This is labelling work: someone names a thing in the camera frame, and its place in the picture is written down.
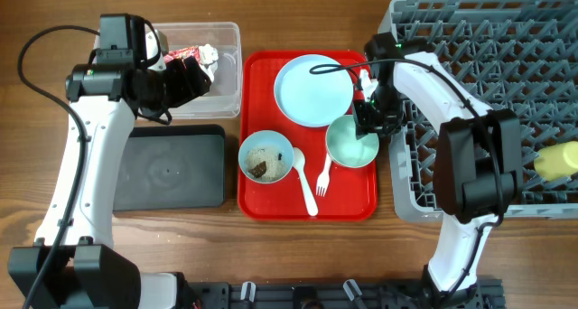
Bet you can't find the mint green bowl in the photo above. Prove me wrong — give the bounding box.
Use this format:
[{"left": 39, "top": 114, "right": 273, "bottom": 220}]
[{"left": 325, "top": 115, "right": 380, "bottom": 168}]

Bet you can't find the red snack wrapper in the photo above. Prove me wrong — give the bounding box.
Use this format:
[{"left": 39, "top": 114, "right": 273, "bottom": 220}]
[{"left": 163, "top": 46, "right": 200, "bottom": 63}]

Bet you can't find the light blue plate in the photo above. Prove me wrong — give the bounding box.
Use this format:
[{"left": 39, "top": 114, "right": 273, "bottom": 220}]
[{"left": 274, "top": 54, "right": 354, "bottom": 127}]

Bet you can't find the white plastic fork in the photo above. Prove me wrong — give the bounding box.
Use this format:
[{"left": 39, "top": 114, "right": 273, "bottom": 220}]
[{"left": 316, "top": 154, "right": 332, "bottom": 197}]

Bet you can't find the white plastic spoon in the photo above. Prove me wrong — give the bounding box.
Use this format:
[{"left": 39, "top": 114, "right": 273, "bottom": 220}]
[{"left": 293, "top": 147, "right": 319, "bottom": 217}]

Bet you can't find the yellow plastic cup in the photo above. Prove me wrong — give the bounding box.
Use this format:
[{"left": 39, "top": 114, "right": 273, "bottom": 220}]
[{"left": 534, "top": 141, "right": 578, "bottom": 181}]

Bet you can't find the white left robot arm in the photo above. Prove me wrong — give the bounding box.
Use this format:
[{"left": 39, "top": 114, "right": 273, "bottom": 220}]
[{"left": 8, "top": 14, "right": 219, "bottom": 308}]

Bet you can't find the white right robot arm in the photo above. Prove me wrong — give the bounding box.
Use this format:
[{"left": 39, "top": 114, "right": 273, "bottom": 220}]
[{"left": 353, "top": 33, "right": 522, "bottom": 308}]

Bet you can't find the black waste tray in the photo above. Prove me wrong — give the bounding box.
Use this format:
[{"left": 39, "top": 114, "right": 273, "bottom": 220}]
[{"left": 113, "top": 124, "right": 226, "bottom": 212}]

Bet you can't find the grey dishwasher rack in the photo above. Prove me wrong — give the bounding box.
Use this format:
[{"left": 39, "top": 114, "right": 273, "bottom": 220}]
[{"left": 379, "top": 0, "right": 577, "bottom": 220}]

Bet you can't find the clear plastic bin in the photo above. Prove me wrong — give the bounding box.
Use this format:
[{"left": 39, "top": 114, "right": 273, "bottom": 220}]
[{"left": 92, "top": 21, "right": 243, "bottom": 121}]

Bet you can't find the red plastic tray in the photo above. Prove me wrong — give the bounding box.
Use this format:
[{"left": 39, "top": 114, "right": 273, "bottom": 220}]
[{"left": 238, "top": 51, "right": 378, "bottom": 221}]

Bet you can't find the blue bowl with rice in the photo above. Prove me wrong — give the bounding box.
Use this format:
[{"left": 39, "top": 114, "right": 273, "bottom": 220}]
[{"left": 238, "top": 130, "right": 294, "bottom": 184}]

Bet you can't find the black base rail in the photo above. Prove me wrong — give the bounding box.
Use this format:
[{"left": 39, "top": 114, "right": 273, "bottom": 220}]
[{"left": 180, "top": 276, "right": 505, "bottom": 309}]

